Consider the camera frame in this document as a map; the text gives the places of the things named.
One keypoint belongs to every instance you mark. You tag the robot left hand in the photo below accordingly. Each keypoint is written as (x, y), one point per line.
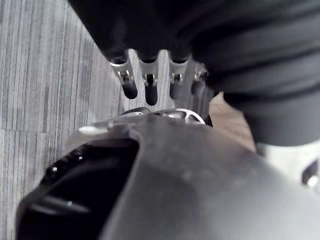
(225, 37)

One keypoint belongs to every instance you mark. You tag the brown wooden panel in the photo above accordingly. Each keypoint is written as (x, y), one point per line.
(231, 122)

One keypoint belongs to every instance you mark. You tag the silver robot leg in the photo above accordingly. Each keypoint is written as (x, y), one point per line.
(190, 180)

